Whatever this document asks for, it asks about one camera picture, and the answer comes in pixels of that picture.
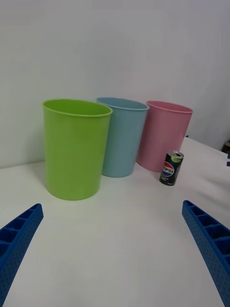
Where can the green plastic bin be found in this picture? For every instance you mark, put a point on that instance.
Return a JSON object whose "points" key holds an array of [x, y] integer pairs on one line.
{"points": [[72, 156]]}

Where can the black drink can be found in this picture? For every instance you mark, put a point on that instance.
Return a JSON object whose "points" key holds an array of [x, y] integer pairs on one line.
{"points": [[170, 169]]}

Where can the pale blue plastic bin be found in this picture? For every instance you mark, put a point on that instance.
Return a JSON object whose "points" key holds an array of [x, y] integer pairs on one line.
{"points": [[122, 144]]}

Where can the pink plastic bin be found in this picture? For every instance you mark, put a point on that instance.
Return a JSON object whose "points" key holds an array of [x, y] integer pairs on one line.
{"points": [[163, 139]]}

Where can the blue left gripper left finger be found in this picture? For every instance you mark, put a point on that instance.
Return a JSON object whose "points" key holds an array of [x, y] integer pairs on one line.
{"points": [[16, 244]]}

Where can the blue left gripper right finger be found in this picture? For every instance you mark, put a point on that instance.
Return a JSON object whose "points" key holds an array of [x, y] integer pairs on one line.
{"points": [[213, 247]]}

